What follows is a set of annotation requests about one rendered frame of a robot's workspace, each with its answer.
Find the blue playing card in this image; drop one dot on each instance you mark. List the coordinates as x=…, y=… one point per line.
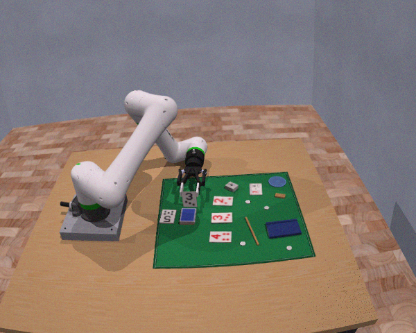
x=188, y=215
x=189, y=199

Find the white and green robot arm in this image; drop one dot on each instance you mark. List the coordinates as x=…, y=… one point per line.
x=98, y=191

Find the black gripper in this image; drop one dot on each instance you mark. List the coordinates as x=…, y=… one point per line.
x=193, y=168

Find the blue round coaster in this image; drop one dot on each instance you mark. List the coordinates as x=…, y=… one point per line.
x=277, y=181

